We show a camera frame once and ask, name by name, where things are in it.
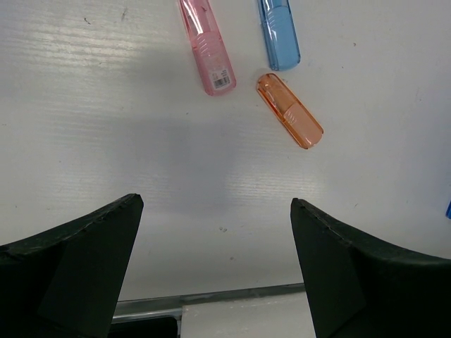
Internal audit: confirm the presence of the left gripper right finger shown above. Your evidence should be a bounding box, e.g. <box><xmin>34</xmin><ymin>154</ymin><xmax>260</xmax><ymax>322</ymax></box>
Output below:
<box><xmin>290</xmin><ymin>199</ymin><xmax>450</xmax><ymax>337</ymax></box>

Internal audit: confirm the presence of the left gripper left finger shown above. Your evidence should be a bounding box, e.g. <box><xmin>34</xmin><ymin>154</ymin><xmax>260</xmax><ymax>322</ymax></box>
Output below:
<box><xmin>1</xmin><ymin>194</ymin><xmax>144</xmax><ymax>337</ymax></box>

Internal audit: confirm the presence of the blue plastic divided bin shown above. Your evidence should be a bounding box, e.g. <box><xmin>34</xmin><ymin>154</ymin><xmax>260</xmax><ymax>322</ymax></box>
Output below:
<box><xmin>445</xmin><ymin>202</ymin><xmax>451</xmax><ymax>219</ymax></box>

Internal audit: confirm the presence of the orange transparent case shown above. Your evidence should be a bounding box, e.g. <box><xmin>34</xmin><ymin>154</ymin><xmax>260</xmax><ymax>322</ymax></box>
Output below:
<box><xmin>257</xmin><ymin>73</ymin><xmax>323</xmax><ymax>149</ymax></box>

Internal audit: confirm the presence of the blue transparent case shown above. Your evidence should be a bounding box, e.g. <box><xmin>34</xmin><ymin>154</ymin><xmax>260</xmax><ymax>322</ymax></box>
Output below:
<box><xmin>257</xmin><ymin>0</ymin><xmax>301</xmax><ymax>71</ymax></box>

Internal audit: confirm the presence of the pink transparent case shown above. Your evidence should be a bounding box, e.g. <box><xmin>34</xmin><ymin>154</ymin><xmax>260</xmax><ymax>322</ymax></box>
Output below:
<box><xmin>178</xmin><ymin>0</ymin><xmax>236</xmax><ymax>96</ymax></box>

